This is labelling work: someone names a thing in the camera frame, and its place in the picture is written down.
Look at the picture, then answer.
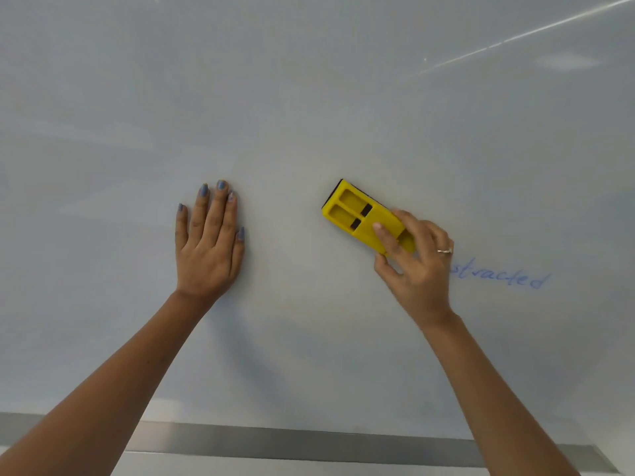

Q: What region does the white whiteboard with blue writing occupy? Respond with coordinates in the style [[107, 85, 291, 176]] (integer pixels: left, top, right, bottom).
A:
[[0, 0, 635, 448]]

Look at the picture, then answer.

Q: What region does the person's right forearm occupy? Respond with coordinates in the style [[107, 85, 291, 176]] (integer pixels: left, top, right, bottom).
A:
[[421, 314, 584, 476]]

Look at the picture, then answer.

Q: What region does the yellow whiteboard eraser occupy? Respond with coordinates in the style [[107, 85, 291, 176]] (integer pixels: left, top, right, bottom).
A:
[[321, 178, 417, 257]]

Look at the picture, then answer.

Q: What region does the silver metal whiteboard tray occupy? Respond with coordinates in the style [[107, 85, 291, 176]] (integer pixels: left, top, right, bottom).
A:
[[0, 412, 621, 475]]

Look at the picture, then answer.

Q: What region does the person's left forearm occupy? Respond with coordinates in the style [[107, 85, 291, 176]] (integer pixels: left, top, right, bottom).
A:
[[0, 291, 215, 476]]

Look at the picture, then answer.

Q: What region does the person's left hand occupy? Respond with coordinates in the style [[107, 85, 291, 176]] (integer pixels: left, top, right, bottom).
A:
[[174, 180, 246, 305]]

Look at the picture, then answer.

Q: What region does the person's right hand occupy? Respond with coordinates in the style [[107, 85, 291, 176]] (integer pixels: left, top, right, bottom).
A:
[[372, 208, 459, 331]]

